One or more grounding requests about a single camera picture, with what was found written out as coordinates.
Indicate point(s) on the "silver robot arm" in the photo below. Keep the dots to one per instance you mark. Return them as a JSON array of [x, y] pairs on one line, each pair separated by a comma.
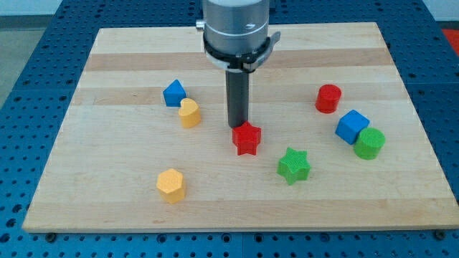
[[235, 34]]

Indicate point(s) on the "yellow heart block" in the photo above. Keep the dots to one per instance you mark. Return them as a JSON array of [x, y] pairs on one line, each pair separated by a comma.
[[189, 113]]

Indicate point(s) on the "wooden board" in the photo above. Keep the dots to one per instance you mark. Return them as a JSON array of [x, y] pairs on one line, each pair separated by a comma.
[[118, 135]]

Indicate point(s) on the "red star block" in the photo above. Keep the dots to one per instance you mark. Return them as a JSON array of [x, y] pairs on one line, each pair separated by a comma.
[[246, 138]]

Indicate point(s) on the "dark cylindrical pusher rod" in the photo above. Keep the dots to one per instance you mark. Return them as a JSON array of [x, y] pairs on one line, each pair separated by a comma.
[[237, 87]]

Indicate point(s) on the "blue triangle block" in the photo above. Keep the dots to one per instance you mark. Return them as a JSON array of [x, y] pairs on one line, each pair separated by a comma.
[[174, 94]]

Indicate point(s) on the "green star block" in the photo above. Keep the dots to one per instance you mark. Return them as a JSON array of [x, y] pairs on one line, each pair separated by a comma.
[[294, 166]]

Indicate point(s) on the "yellow hexagon block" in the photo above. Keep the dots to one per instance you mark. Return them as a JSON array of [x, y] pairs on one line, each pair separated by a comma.
[[171, 186]]

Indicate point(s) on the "red cylinder block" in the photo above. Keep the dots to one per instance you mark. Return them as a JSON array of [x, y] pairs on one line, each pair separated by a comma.
[[328, 97]]

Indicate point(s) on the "blue cube block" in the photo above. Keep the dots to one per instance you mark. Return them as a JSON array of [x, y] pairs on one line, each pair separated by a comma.
[[350, 125]]

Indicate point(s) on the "green cylinder block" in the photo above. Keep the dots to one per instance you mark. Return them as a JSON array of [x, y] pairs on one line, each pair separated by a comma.
[[369, 143]]

